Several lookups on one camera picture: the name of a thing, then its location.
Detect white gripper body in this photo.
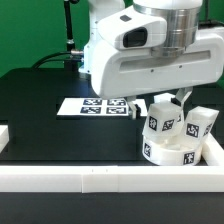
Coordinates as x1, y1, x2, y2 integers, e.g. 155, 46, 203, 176
90, 6, 224, 99

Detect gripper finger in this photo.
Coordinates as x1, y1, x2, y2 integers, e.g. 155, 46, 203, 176
125, 96, 141, 120
171, 87, 193, 108

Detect white round stool seat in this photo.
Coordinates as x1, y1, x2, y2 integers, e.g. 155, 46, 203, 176
142, 137, 202, 166

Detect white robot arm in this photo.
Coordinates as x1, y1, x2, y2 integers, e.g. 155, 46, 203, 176
79, 0, 224, 117

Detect white U-shaped fence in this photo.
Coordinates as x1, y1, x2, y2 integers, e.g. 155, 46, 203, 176
0, 124, 224, 193

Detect white marker base plate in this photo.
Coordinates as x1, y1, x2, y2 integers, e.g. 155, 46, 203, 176
56, 97, 149, 118

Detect black cables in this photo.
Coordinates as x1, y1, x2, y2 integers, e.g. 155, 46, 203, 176
31, 49, 84, 70

